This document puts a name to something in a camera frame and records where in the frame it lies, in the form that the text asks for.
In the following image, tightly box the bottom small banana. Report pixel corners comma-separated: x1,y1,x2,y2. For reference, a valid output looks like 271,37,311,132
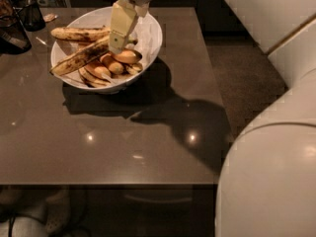
78,68,111,88

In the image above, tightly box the small orange banana left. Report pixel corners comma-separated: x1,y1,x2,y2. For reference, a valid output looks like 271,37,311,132
85,61,112,79

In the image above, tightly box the long spotted banana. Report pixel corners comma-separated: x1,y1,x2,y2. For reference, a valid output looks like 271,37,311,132
50,37,109,76

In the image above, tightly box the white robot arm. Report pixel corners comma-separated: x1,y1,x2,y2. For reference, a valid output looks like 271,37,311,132
193,0,316,237

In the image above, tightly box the small orange banana right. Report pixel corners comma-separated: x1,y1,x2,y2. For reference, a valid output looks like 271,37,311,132
112,49,142,64

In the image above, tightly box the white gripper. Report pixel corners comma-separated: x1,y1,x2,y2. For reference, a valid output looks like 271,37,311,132
109,0,152,53

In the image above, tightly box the white bowl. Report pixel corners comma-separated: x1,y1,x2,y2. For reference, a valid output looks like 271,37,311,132
50,7,162,94

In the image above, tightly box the small wrapper on table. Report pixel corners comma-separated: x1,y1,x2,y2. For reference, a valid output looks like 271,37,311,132
43,13,58,23

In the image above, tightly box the black appliance on left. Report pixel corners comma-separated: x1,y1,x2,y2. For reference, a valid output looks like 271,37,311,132
0,0,32,54

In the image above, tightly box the dark mesh cup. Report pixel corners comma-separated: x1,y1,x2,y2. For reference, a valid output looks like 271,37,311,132
17,0,45,32

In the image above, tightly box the white paper liner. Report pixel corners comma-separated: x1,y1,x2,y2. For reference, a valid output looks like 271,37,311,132
132,13,156,67

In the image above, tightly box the small orange banana middle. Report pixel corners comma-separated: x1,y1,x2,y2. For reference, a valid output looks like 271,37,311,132
100,53,124,75

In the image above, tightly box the upper spotted banana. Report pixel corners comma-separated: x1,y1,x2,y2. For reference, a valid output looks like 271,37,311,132
50,27,111,42

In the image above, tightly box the small orange banana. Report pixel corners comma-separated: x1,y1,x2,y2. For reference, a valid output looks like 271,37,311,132
85,61,112,79
112,49,142,64
100,53,124,75

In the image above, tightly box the small banana far right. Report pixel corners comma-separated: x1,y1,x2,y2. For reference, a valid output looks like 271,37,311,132
125,62,143,75

